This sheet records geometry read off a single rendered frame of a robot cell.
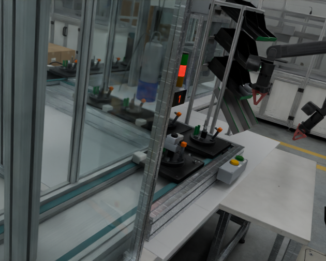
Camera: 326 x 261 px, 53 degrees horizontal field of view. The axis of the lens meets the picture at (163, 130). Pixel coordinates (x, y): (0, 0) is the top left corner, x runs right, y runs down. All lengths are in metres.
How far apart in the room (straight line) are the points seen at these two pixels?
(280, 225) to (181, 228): 0.44
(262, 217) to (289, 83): 4.29
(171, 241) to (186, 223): 0.12
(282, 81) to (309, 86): 0.41
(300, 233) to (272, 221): 0.11
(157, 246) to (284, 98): 4.73
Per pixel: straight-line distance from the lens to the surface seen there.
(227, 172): 1.53
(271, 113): 5.74
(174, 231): 1.24
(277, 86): 5.65
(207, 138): 1.74
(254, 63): 1.60
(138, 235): 1.00
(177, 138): 1.40
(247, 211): 1.48
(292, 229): 1.49
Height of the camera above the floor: 1.62
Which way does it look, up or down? 21 degrees down
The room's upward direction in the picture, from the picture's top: 11 degrees clockwise
